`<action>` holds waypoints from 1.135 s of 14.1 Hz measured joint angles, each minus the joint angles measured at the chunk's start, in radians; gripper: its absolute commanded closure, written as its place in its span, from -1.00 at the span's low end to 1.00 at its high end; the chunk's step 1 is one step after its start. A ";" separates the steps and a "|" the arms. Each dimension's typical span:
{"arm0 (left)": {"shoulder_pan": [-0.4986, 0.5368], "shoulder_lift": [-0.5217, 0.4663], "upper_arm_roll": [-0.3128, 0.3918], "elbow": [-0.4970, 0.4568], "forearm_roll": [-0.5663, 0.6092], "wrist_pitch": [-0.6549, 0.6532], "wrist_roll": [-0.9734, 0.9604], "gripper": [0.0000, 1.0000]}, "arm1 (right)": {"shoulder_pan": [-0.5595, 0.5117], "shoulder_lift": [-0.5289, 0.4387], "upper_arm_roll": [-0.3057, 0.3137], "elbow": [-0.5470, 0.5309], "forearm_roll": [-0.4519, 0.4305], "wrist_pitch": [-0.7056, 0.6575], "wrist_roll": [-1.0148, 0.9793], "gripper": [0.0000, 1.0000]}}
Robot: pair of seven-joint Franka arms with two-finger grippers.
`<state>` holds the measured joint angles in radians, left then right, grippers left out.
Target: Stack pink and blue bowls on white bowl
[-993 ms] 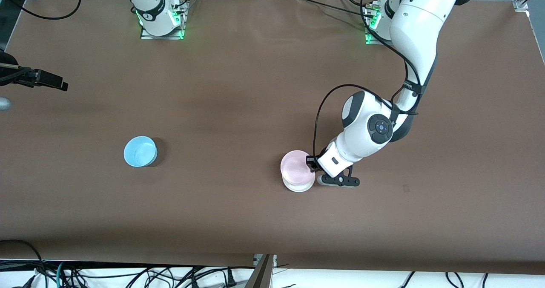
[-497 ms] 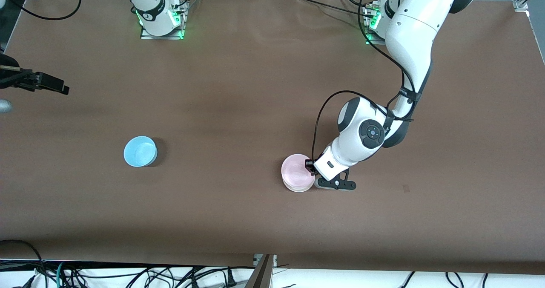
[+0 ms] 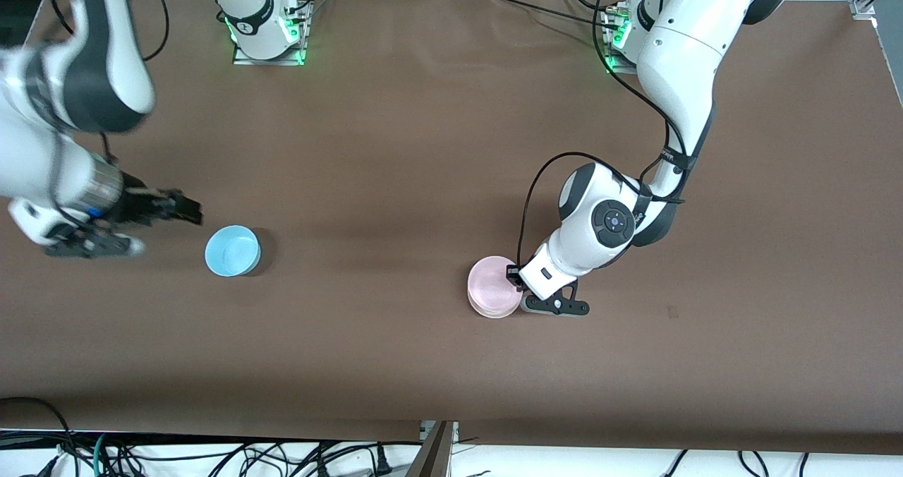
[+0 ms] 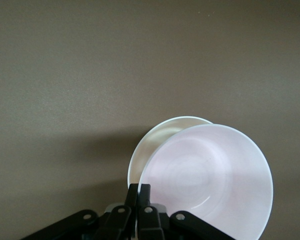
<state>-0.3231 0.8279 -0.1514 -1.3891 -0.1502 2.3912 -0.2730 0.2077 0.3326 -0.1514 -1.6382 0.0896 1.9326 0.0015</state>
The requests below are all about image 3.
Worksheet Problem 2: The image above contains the pink bowl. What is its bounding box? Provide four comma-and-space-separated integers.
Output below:
468, 255, 525, 316

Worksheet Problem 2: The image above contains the blue bowl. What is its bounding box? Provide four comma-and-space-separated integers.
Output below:
205, 224, 262, 278

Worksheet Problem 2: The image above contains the white bowl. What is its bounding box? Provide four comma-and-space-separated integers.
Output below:
469, 297, 522, 320

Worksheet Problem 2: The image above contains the brown table cover sheet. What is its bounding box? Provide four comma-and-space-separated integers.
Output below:
0, 0, 903, 455

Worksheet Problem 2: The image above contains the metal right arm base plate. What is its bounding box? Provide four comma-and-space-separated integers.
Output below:
232, 0, 313, 67

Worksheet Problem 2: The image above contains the aluminium frame post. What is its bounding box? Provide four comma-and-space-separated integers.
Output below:
406, 421, 459, 477

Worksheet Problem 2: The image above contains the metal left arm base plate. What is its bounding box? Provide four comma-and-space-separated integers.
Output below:
603, 4, 641, 76

